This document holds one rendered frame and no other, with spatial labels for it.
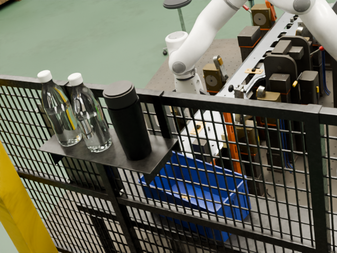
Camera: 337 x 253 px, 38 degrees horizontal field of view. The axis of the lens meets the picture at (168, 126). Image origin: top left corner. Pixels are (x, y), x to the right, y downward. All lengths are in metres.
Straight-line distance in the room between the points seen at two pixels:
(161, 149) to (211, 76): 1.17
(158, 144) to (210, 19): 0.65
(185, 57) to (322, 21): 0.47
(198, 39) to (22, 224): 0.90
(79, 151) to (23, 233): 0.69
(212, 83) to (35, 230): 1.03
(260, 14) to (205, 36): 1.13
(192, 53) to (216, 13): 0.15
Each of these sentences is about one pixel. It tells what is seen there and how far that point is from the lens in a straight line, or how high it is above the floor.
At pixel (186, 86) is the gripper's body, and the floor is 1.21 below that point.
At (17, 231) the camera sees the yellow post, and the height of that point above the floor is 0.97.
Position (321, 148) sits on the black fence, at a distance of 1.01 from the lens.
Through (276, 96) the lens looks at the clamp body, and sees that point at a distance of 1.92.
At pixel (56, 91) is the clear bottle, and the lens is 1.20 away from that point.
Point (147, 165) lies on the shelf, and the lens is 1.10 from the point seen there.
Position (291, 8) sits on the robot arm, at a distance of 1.61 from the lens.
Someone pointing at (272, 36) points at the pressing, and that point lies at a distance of 2.57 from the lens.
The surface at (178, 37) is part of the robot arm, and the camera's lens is 1.73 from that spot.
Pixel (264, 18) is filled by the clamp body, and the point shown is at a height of 1.01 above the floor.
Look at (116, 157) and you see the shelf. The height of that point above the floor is 1.43.
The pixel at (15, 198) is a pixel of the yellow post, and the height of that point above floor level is 1.09.
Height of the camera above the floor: 2.09
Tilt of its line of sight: 33 degrees down
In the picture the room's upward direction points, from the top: 15 degrees counter-clockwise
